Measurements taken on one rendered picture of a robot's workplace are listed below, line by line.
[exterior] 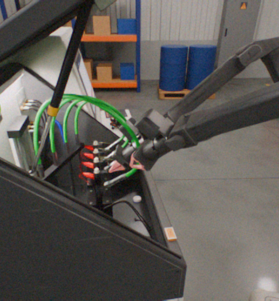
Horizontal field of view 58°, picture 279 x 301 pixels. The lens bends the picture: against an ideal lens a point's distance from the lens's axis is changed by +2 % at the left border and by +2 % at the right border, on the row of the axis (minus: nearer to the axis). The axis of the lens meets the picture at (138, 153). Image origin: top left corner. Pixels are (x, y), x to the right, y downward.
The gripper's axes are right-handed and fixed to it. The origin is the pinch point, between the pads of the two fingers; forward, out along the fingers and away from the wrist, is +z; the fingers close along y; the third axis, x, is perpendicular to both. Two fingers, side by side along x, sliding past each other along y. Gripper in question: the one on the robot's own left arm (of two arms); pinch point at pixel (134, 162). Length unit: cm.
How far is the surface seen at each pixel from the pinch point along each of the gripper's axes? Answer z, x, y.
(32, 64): 27, -56, -18
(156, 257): -0.5, 22.5, 18.8
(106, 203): 24.9, 6.2, 5.1
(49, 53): 21, -53, -24
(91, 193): 31.4, 0.2, 3.4
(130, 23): 253, -148, -451
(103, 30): 292, -180, -417
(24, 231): 2.9, -9.7, 35.8
